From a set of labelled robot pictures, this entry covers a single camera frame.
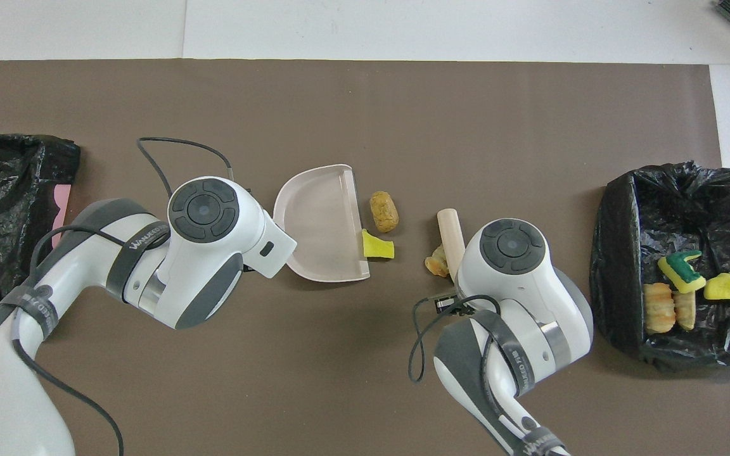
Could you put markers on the pale striped bread piece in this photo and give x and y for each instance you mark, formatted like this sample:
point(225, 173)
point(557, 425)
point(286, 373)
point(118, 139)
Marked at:
point(659, 308)
point(684, 310)

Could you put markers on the brown bread roll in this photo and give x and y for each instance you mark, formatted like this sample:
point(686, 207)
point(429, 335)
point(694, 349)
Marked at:
point(384, 212)

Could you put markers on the orange croissant piece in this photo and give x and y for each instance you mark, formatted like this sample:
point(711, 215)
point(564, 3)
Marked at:
point(436, 263)

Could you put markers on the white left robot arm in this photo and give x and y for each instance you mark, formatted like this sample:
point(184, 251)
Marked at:
point(213, 253)

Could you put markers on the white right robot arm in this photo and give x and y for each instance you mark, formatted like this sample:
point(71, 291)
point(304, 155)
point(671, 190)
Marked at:
point(517, 285)

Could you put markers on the black bag lined bin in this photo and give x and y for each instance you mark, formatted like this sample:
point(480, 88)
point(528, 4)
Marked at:
point(618, 253)

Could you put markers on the pink bin with black bag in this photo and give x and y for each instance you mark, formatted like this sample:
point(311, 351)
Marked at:
point(10, 164)

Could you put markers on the beige plastic dustpan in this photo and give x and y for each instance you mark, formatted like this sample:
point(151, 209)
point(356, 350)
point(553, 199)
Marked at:
point(324, 221)

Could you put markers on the brown table mat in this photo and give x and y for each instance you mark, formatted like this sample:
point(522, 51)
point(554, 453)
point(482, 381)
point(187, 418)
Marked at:
point(339, 380)

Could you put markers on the beige hand brush black bristles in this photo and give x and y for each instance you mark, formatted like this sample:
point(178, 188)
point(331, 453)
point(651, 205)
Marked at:
point(451, 237)

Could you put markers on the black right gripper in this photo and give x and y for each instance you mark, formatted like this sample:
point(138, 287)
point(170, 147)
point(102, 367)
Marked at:
point(448, 305)

